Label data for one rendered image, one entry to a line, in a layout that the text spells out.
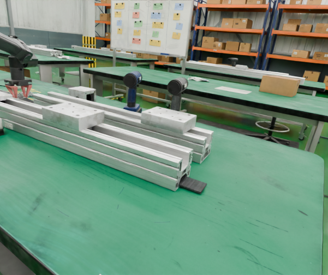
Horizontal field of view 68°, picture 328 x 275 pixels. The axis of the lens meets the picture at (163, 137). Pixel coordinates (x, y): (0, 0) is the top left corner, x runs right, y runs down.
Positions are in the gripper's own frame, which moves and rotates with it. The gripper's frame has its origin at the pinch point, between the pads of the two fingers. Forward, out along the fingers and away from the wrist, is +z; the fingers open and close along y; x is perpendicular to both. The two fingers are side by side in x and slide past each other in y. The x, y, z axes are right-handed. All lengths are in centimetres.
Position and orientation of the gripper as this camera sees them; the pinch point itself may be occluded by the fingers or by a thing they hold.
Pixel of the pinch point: (20, 97)
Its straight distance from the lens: 141.1
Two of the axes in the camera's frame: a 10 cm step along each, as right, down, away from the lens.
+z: -0.9, 9.3, 3.6
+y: 4.7, -2.8, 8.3
